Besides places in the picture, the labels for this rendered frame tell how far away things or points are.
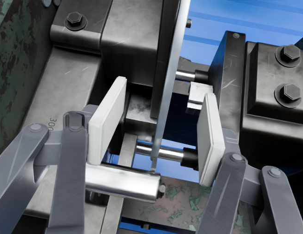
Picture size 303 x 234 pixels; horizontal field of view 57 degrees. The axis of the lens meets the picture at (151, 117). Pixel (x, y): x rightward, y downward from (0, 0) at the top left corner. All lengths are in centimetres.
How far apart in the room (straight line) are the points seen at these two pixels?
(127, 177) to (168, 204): 32
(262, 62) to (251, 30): 177
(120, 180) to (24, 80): 14
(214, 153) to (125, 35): 19
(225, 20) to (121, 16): 184
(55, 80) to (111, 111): 16
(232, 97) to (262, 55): 7
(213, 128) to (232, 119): 23
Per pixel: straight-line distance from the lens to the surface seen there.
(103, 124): 16
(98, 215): 40
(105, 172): 29
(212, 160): 16
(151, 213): 59
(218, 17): 214
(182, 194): 60
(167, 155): 49
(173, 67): 23
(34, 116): 31
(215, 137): 16
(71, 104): 31
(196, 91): 46
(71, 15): 32
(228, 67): 44
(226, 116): 40
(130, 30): 31
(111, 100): 18
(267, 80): 39
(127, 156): 42
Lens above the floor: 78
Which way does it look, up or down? 1 degrees down
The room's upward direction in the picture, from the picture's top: 101 degrees clockwise
